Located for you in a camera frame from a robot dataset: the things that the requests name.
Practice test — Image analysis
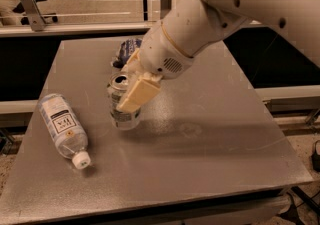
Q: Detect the left metal glass bracket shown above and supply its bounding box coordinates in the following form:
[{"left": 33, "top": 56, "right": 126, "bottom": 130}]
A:
[{"left": 20, "top": 0, "right": 46, "bottom": 32}]

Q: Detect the clear blue plastic water bottle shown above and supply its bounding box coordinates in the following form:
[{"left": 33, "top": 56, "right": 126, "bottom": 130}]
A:
[{"left": 38, "top": 93, "right": 91, "bottom": 170}]

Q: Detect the blue crumpled chip bag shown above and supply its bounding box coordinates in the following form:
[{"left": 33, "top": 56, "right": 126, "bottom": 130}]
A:
[{"left": 111, "top": 38, "right": 142, "bottom": 69}]

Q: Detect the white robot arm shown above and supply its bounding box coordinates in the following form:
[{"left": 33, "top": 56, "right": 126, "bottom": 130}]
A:
[{"left": 117, "top": 0, "right": 320, "bottom": 112}]

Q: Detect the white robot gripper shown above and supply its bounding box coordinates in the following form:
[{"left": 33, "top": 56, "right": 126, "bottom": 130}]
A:
[{"left": 121, "top": 23, "right": 194, "bottom": 111}]

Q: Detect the silver 7up soda can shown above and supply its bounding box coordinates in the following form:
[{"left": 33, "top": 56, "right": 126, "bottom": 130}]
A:
[{"left": 107, "top": 72, "right": 140, "bottom": 130}]

